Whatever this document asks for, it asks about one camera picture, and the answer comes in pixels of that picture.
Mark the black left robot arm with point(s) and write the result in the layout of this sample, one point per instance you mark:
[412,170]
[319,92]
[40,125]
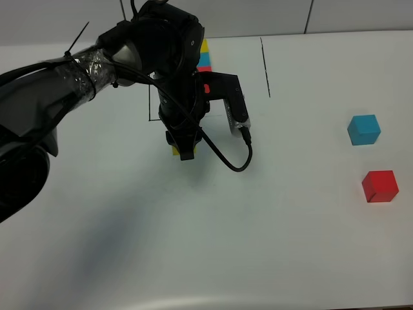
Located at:
[160,46]

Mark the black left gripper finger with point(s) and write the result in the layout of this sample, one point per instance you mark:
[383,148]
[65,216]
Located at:
[184,142]

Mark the black zip tie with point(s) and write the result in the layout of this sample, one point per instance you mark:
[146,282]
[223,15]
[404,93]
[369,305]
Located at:
[75,42]

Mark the red template block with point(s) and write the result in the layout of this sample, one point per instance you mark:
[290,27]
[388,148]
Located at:
[204,69]

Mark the blue template block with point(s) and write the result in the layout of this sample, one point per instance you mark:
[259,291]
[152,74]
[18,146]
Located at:
[204,60]

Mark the yellow template block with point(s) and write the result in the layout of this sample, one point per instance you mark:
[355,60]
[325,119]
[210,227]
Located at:
[204,47]

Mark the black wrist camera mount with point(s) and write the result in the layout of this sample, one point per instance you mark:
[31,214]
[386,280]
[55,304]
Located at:
[227,87]

